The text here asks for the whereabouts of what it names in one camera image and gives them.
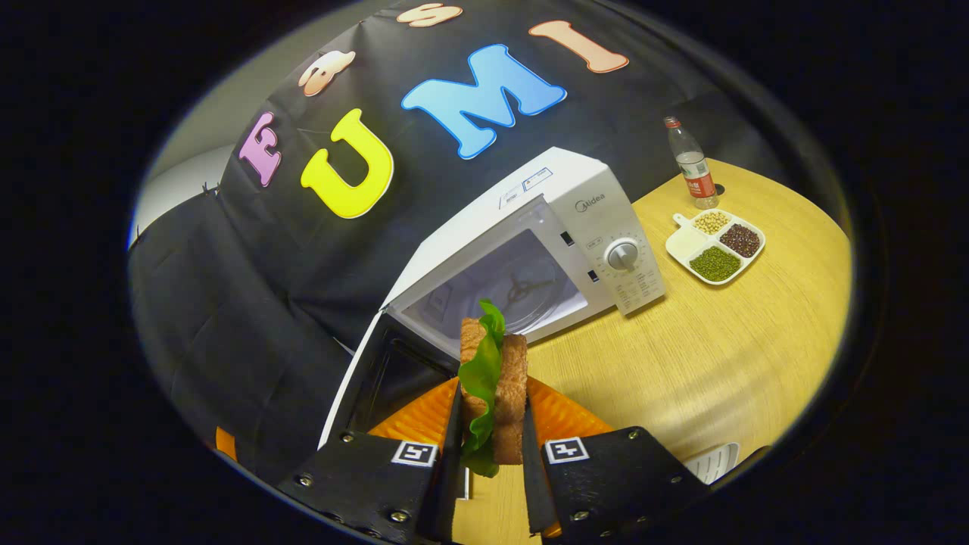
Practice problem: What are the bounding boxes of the black backdrop cloth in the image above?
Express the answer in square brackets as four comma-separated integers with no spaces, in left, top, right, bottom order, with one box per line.
[129,0,818,485]

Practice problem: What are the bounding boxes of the white divided plate of beans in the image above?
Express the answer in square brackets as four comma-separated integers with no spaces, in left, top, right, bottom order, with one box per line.
[665,209,767,287]

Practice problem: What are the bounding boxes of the clear bottle with red label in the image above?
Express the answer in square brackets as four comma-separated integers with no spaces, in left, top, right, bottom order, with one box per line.
[664,115,720,210]

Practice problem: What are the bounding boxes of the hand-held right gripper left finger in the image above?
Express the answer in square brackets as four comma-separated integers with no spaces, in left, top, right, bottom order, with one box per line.
[276,378,464,544]

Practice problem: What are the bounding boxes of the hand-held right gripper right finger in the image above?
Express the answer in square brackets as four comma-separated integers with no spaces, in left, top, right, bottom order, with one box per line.
[521,376,712,544]

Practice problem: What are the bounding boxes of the glass microwave turntable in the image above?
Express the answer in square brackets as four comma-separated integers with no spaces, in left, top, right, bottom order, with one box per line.
[484,257,584,334]

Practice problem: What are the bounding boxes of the lettuce sandwich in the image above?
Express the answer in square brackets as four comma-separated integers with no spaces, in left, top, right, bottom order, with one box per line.
[456,297,529,479]

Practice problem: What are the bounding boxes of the white microwave oven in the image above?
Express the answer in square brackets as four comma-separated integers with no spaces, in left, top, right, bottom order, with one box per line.
[318,146,667,455]

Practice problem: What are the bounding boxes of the white sandwich holder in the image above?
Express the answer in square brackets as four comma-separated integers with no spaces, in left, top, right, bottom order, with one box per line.
[684,442,740,485]

